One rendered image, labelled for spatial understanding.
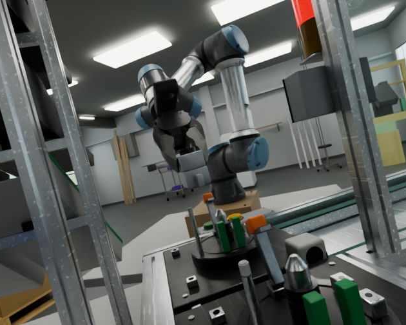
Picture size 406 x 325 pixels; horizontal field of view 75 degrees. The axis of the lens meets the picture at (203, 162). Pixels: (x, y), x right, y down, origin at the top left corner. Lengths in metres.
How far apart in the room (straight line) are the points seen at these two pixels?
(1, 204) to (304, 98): 0.44
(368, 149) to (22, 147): 0.41
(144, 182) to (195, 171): 9.68
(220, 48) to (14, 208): 0.82
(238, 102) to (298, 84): 0.59
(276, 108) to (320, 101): 8.27
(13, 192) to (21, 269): 0.20
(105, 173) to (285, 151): 6.78
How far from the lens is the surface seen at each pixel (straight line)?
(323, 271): 0.41
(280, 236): 0.54
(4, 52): 0.29
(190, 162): 0.47
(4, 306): 3.28
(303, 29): 0.46
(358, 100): 0.43
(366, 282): 0.38
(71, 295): 0.28
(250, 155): 0.94
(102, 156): 10.98
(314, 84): 0.43
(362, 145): 0.42
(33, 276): 0.61
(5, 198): 0.43
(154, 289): 0.51
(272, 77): 8.82
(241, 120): 0.98
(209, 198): 0.54
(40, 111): 0.43
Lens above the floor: 1.16
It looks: 2 degrees down
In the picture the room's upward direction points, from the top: 14 degrees counter-clockwise
